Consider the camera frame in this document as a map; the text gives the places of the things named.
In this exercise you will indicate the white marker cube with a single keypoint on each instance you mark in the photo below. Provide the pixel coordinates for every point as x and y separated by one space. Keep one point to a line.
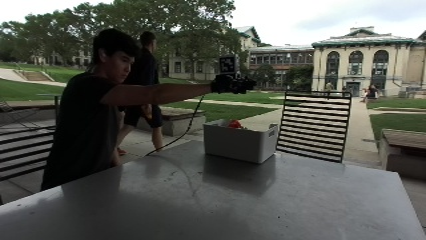
228 64

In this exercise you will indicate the brick building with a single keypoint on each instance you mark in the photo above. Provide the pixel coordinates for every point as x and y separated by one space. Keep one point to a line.
280 63

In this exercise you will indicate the red object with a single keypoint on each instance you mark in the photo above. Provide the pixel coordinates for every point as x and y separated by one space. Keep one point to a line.
234 124

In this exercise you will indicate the white plastic bin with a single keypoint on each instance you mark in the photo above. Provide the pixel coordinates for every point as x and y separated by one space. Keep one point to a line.
240 143

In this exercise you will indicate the concrete bench with wooden top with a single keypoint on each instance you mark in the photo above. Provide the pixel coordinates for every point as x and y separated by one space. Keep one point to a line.
177 120
402 151

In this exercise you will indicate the black slatted metal chair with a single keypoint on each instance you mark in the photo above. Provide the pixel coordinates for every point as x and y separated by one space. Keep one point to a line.
21 146
314 125

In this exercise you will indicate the large green tree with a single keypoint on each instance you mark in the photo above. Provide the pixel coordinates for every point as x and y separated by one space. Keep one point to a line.
168 26

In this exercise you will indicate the cream arched-window building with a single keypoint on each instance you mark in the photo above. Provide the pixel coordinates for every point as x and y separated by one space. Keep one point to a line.
367 63

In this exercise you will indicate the the person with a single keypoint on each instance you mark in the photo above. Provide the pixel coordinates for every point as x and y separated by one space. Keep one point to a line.
88 110

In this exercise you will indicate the stone stairway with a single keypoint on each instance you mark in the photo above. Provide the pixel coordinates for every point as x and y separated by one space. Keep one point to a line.
35 76

